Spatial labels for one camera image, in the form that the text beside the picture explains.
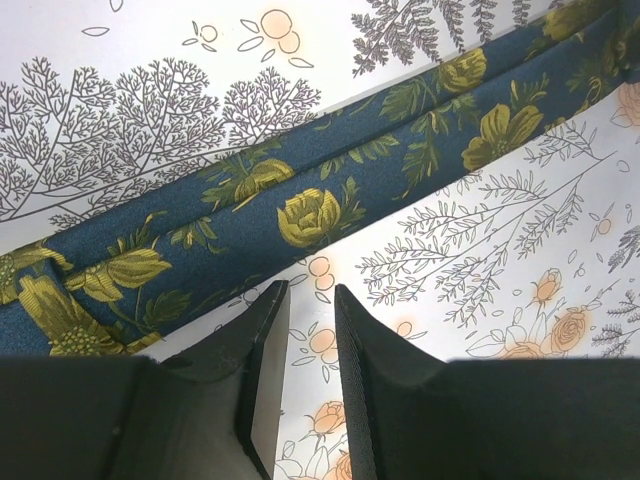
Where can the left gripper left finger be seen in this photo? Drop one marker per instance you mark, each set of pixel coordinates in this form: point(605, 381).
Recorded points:
point(209, 412)

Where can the navy yellow floral tie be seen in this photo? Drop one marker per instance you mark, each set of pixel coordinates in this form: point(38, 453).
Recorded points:
point(119, 281)

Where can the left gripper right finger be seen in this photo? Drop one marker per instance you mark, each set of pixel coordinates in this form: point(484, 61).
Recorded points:
point(412, 416)

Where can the floral table mat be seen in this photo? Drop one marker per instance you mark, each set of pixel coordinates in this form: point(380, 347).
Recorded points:
point(535, 256)

